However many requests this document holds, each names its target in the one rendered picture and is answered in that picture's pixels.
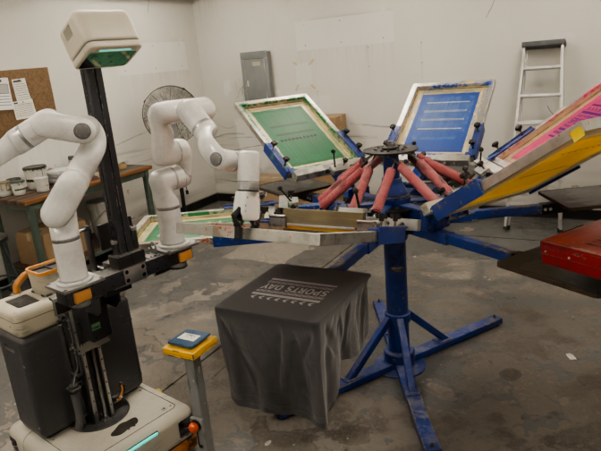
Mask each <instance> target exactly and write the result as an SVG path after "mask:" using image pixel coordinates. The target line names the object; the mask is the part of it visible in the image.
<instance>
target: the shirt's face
mask: <svg viewBox="0 0 601 451"><path fill-rule="evenodd" d="M368 274H369V273H361V272H353V271H345V270H337V269H329V268H313V267H305V266H297V265H289V264H281V263H279V264H277V265H276V266H274V267H273V268H271V269H269V270H268V271H267V272H266V273H264V274H263V275H261V276H260V277H258V278H256V279H255V280H253V281H252V282H250V283H249V284H247V285H245V286H244V287H243V288H242V289H240V290H239V291H237V292H236V293H234V294H232V295H231V296H229V297H228V298H226V299H225V300H223V301H222V302H220V303H218V304H217V306H216V307H220V308H226V309H231V310H237V311H246V312H253V313H258V314H264V315H269V316H275V317H280V318H286V319H296V320H302V321H307V322H318V321H319V320H320V319H322V318H323V317H324V316H325V315H326V314H327V313H328V312H329V311H330V310H331V309H332V308H333V307H334V306H335V305H336V304H337V303H338V302H339V301H340V300H341V299H342V298H343V297H344V296H345V295H346V294H348V293H349V292H350V291H351V290H352V289H353V288H354V287H355V286H356V285H357V284H358V283H359V282H361V281H362V280H363V279H364V278H365V277H366V276H367V275H368ZM274 277H278V278H285V279H292V280H300V281H307V282H314V283H321V284H329V285H338V286H337V287H336V288H335V289H334V290H333V291H332V292H331V293H330V294H329V295H328V296H326V297H325V298H324V299H323V300H322V301H321V302H319V303H318V304H317V305H316V306H315V307H311V306H305V305H299V304H293V303H287V302H275V301H269V300H263V299H257V298H250V297H246V296H248V295H249V294H251V293H253V292H254V291H256V290H257V289H258V288H260V287H261V286H262V285H264V284H265V283H266V282H268V281H269V280H271V279H272V278H274Z"/></svg>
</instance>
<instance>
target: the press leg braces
mask: <svg viewBox="0 0 601 451"><path fill-rule="evenodd" d="M411 320H412V321H414V322H415V323H417V324H418V325H420V326H421V327H422V328H424V329H425V330H426V331H428V332H429V333H431V334H432V335H434V336H435V337H436V338H434V339H433V340H434V341H436V342H438V343H439V344H442V343H444V342H446V341H449V340H451V339H453V337H451V336H448V335H447V334H443V333H442V332H441V331H439V330H438V329H436V328H434V327H433V326H432V325H430V324H429V323H427V322H426V321H425V320H424V319H422V318H421V317H419V316H418V315H416V314H415V313H414V312H412V311H411ZM396 322H397V329H398V334H399V338H400V344H401V348H402V358H403V364H404V369H405V376H406V381H407V384H403V386H404V389H405V392H406V395H407V396H420V393H419V390H418V387H417V385H416V383H415V380H414V374H413V368H412V363H411V354H410V348H409V344H408V338H407V334H406V329H405V325H404V320H403V319H397V320H396ZM390 325H391V320H390V318H388V317H387V316H385V317H384V318H383V320H382V321H381V323H380V324H379V326H378V328H377V330H376V331H375V333H374V334H373V336H372V337H371V338H370V339H369V341H368V343H367V344H366V346H365V347H364V349H363V351H362V352H361V354H360V356H359V357H358V359H357V360H356V362H355V363H354V364H353V365H352V367H351V369H350V370H349V372H348V373H347V375H345V376H343V377H341V379H342V380H343V381H345V382H346V383H350V382H352V381H354V380H356V379H360V378H362V377H363V376H362V375H361V374H360V371H361V369H362V368H363V366H364V365H365V363H366V362H367V360H368V358H369V357H370V355H371V354H372V353H373V351H374V350H375V348H376V347H377V345H378V343H379V342H380V340H381V339H382V337H383V336H384V334H386V335H388V328H389V327H390Z"/></svg>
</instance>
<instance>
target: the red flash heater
mask: <svg viewBox="0 0 601 451"><path fill-rule="evenodd" d="M540 252H541V253H542V263H544V264H547V265H550V266H553V267H557V268H562V269H565V270H568V271H571V272H574V273H578V274H581V275H584V276H587V277H593V278H595V279H599V280H601V219H599V220H597V221H595V222H592V223H589V224H586V225H582V226H580V227H577V228H574V229H572V230H569V231H566V232H564V233H561V234H557V235H554V236H551V237H548V238H546V239H544V240H541V241H540Z"/></svg>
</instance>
